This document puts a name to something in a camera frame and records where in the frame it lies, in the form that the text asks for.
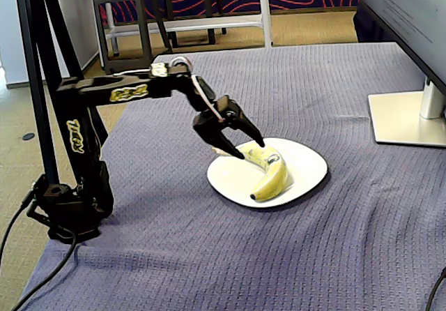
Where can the small black floor disc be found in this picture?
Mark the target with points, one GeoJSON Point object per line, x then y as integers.
{"type": "Point", "coordinates": [28, 136]}

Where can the white metal table frame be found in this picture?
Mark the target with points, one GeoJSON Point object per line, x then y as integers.
{"type": "Point", "coordinates": [266, 11]}

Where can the grey-purple knitted table cloth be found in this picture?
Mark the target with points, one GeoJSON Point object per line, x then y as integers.
{"type": "Point", "coordinates": [278, 91]}

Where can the silver monitor stand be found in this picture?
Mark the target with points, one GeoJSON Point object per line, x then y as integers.
{"type": "Point", "coordinates": [397, 119]}

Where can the computer monitor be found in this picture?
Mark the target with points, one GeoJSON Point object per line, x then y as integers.
{"type": "Point", "coordinates": [411, 11]}

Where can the white plate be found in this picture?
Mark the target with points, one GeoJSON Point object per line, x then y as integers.
{"type": "Point", "coordinates": [306, 171]}

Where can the dark chair legs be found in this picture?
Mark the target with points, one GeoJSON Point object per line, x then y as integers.
{"type": "Point", "coordinates": [208, 7]}

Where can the yellow banana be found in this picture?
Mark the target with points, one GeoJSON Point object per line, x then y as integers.
{"type": "Point", "coordinates": [273, 178]}

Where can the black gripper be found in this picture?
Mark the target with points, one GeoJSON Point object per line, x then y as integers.
{"type": "Point", "coordinates": [213, 127]}

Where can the black tripod legs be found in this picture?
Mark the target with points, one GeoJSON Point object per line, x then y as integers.
{"type": "Point", "coordinates": [35, 63]}

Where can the black robot arm with stickers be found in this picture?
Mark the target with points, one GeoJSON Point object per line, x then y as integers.
{"type": "Point", "coordinates": [94, 192]}

